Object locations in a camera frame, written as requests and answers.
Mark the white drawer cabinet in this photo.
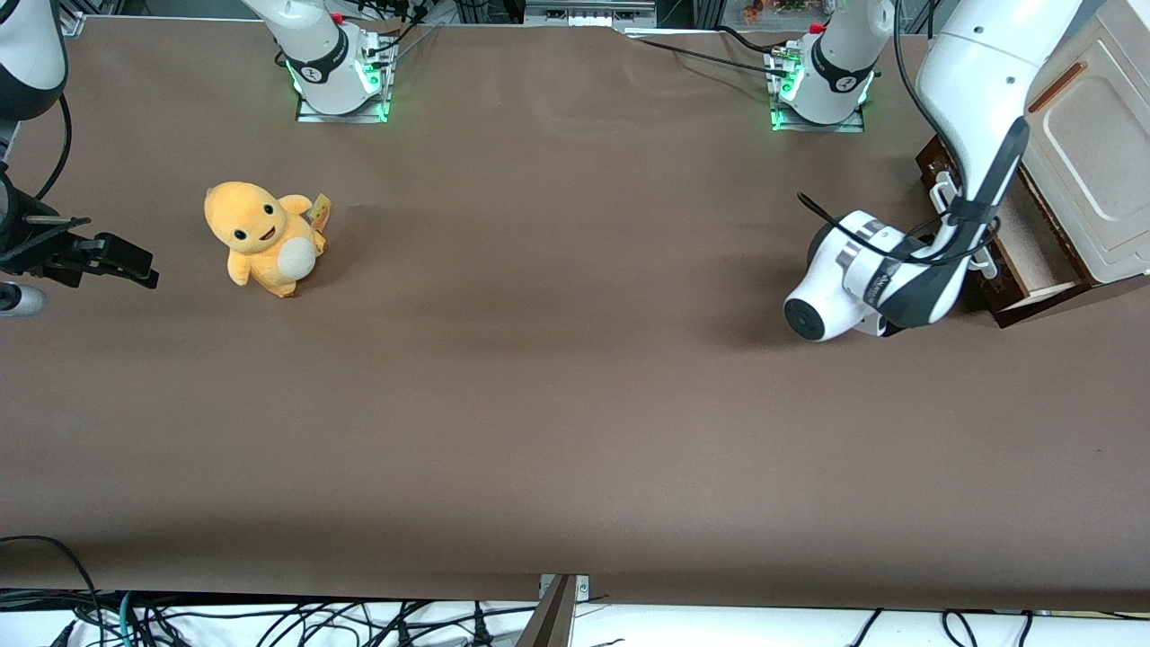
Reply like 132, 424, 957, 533
1020, 0, 1150, 287

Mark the black looped cable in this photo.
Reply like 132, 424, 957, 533
0, 536, 104, 647

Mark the white drawer handle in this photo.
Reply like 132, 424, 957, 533
930, 171, 1000, 280

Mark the silver metal box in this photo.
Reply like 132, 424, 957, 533
524, 0, 659, 28

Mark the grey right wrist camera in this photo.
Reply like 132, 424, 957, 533
0, 283, 46, 317

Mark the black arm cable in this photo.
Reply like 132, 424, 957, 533
796, 0, 1003, 266
34, 93, 73, 202

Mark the yellow plush toy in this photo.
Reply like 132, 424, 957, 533
203, 181, 332, 299

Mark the orange bar on cabinet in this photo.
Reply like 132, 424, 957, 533
1027, 59, 1089, 115

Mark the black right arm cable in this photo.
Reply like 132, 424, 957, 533
34, 93, 73, 202

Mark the short black table cable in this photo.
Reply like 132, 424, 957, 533
714, 25, 792, 59

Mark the long black table cable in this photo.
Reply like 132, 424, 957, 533
629, 34, 796, 80

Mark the black cable tangle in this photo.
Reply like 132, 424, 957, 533
135, 598, 540, 647

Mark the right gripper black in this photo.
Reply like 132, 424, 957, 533
0, 214, 160, 289

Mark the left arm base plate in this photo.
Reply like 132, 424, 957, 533
768, 49, 868, 134

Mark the brown table mat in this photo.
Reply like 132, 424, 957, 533
0, 16, 1150, 614

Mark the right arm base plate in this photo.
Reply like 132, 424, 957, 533
295, 54, 394, 124

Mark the dark slanted pole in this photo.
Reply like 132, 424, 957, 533
515, 575, 578, 647

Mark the dark wood drawer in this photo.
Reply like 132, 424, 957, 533
916, 135, 1090, 311

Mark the silver metal bracket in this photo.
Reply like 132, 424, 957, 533
537, 573, 591, 601

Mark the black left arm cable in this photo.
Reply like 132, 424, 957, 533
796, 0, 1003, 266

